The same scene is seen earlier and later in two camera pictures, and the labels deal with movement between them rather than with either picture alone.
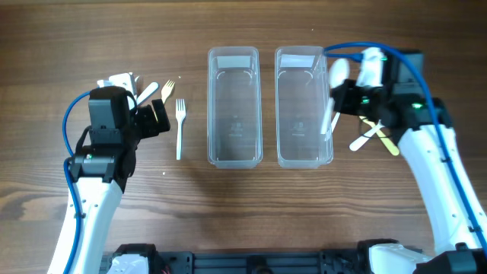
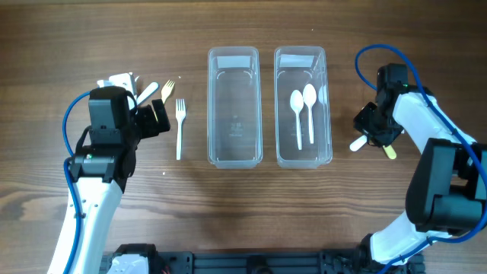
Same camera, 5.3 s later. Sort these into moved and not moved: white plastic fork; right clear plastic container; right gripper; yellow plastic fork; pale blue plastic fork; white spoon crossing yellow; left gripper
Moved: right gripper
Not moved: white spoon crossing yellow; yellow plastic fork; white plastic fork; pale blue plastic fork; right clear plastic container; left gripper
